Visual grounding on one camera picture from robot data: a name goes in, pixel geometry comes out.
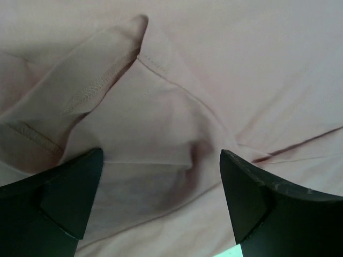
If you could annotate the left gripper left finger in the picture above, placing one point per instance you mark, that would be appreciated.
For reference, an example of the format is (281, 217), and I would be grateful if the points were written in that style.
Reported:
(47, 214)

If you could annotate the pink t shirt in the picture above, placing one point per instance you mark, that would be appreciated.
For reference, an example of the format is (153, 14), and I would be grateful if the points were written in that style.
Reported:
(162, 87)

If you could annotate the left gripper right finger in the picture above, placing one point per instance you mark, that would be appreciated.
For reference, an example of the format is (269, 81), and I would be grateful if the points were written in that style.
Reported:
(271, 216)

